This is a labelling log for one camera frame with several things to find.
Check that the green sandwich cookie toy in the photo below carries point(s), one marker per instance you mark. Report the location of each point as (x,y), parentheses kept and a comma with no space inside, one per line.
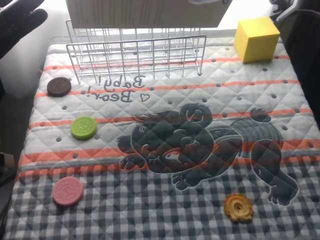
(83,128)

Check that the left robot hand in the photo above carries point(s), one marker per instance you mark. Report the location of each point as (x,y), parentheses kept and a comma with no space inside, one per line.
(276,6)

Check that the golden swirl butter cookie toy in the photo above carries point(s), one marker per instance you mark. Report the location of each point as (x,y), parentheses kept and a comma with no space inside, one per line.
(228,207)

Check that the yellow cube block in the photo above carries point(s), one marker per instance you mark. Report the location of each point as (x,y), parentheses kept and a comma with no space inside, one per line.
(257,45)

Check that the grey quilt with bear print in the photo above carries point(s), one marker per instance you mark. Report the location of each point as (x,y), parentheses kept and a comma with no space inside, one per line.
(175,212)

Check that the brown sandwich cookie toy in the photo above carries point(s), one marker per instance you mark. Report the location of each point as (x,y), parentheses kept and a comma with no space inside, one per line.
(59,86)

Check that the pink sandwich cookie toy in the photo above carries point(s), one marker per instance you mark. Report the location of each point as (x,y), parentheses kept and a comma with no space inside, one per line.
(68,191)

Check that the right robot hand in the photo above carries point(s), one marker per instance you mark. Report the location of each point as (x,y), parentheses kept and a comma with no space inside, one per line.
(15,27)

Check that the large black fabric object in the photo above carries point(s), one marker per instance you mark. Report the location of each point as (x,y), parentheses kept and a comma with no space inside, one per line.
(307,50)

